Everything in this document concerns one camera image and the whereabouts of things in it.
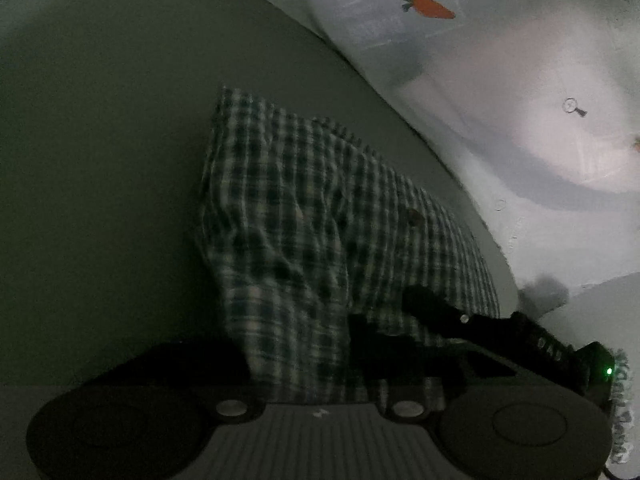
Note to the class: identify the patterned grey folded cloth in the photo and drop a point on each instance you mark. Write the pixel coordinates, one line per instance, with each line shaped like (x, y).
(625, 410)

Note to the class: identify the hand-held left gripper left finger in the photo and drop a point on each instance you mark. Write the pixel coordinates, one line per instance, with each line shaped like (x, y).
(235, 375)

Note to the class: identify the carrot print curtain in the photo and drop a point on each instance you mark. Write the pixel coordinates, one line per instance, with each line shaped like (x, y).
(475, 85)

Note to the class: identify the checked shirt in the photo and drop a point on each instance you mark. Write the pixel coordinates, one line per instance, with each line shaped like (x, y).
(300, 220)

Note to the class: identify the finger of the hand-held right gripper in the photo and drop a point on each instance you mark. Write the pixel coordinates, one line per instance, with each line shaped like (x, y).
(440, 310)

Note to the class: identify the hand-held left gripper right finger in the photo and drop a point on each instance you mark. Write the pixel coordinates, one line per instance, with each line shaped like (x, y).
(400, 370)

